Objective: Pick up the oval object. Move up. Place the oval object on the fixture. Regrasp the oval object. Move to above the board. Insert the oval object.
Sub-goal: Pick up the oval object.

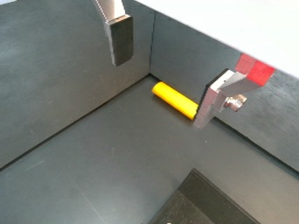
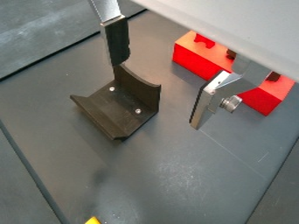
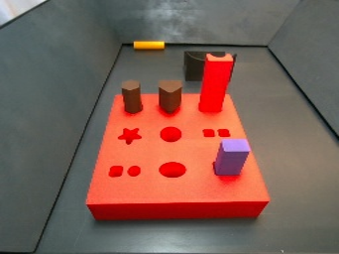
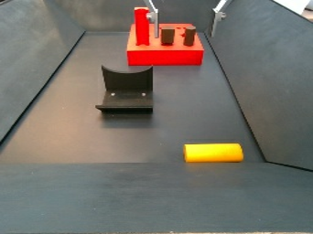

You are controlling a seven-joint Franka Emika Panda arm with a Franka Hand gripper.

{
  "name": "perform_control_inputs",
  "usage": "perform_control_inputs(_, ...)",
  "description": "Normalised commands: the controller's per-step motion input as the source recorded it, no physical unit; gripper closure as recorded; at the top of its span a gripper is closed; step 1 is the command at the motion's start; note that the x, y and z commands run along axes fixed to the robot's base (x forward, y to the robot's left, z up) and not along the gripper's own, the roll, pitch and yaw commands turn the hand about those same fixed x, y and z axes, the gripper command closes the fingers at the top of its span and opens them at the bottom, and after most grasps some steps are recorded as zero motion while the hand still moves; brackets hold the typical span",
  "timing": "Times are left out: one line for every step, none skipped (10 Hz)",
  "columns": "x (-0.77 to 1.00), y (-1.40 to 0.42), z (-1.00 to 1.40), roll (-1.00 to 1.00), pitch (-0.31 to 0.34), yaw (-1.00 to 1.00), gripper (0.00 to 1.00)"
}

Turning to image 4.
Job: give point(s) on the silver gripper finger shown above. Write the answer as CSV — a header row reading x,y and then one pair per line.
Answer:
x,y
218,15
153,16

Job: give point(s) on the yellow oval cylinder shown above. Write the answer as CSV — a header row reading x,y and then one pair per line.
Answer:
x,y
213,153

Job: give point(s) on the red shape-sorting board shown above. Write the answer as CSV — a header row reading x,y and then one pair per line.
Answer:
x,y
158,54

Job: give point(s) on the black curved fixture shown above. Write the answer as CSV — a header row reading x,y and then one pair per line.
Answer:
x,y
129,91

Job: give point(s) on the tall red block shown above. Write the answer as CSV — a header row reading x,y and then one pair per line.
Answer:
x,y
142,26

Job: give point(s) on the brown hexagonal peg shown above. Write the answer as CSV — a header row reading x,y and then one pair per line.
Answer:
x,y
189,35

